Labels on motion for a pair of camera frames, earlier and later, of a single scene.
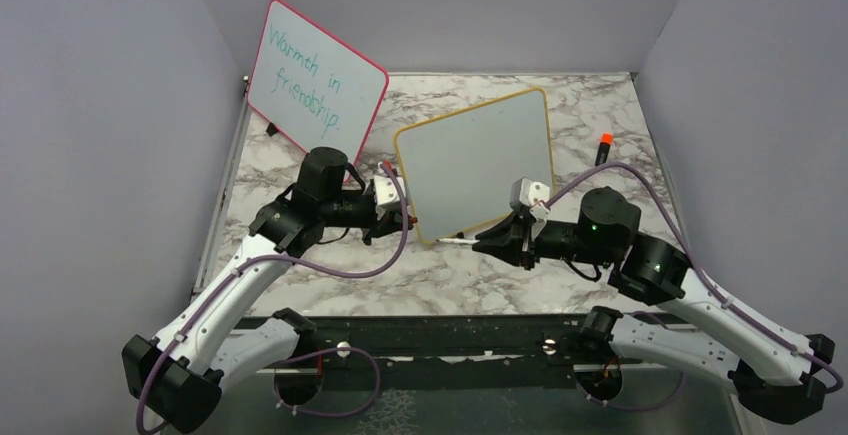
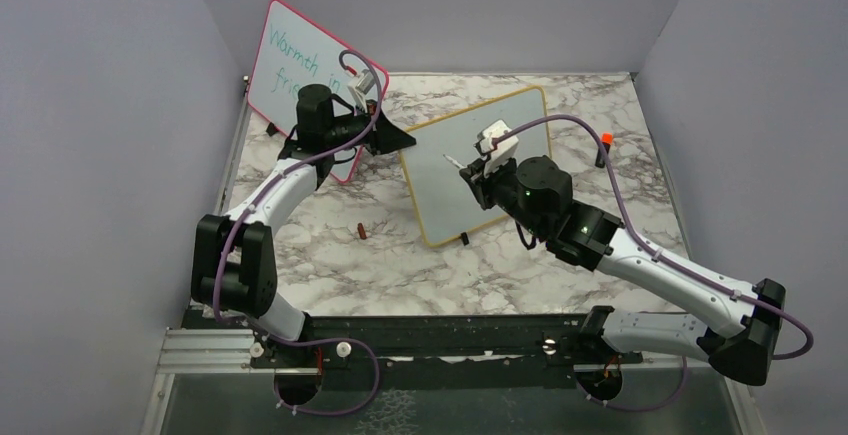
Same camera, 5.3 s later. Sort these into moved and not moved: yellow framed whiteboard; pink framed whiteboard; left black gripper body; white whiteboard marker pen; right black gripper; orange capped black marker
Moved: left black gripper body; right black gripper; white whiteboard marker pen
Not moved: pink framed whiteboard; yellow framed whiteboard; orange capped black marker
